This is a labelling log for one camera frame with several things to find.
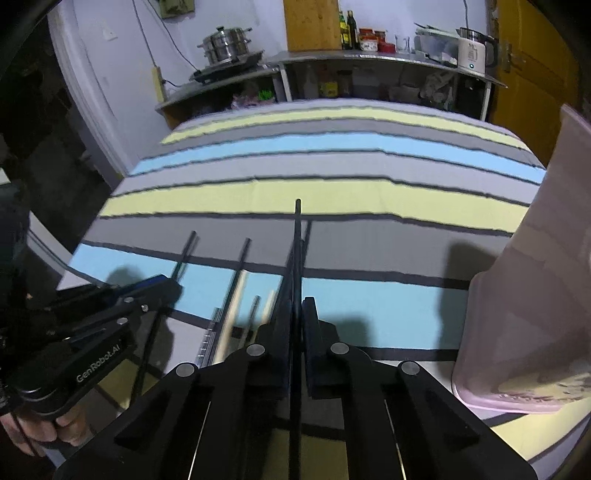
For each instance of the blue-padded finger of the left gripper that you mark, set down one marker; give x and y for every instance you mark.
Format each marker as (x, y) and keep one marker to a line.
(152, 288)

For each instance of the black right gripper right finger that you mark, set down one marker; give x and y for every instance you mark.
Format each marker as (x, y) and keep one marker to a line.
(318, 364)

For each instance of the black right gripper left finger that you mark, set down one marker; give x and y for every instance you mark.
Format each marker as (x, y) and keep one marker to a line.
(277, 341)

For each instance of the beige wooden chopstick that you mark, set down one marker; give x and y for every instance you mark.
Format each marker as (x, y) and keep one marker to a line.
(228, 318)
(268, 308)

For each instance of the silver-tipped black chopstick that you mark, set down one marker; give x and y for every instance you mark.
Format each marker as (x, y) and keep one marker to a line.
(249, 322)

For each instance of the metal kitchen shelf table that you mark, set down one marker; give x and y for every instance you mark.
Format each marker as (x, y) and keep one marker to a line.
(397, 77)

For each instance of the person's left hand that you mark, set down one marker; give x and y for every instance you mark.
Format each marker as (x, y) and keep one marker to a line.
(28, 431)

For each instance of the striped tablecloth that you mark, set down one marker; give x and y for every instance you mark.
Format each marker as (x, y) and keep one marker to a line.
(401, 207)

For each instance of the pink plastic utensil basket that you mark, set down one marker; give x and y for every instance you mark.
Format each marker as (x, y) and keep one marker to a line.
(526, 340)

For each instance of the white power strip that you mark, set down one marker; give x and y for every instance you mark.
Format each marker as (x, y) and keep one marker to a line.
(158, 83)

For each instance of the black induction cooker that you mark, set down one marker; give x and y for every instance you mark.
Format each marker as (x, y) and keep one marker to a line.
(227, 68)

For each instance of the stainless steel steamer pot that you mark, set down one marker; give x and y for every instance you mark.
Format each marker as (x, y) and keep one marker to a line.
(225, 44)

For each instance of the green hanging cloth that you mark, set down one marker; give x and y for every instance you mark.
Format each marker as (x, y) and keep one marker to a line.
(175, 8)

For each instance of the wooden cutting board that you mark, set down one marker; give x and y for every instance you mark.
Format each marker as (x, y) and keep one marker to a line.
(312, 25)

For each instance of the red lidded jar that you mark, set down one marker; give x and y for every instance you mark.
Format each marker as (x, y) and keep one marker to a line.
(368, 40)

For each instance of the white electric kettle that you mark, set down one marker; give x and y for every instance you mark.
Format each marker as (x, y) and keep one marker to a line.
(476, 51)

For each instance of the yellow wooden door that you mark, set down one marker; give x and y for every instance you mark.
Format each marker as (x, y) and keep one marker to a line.
(539, 73)

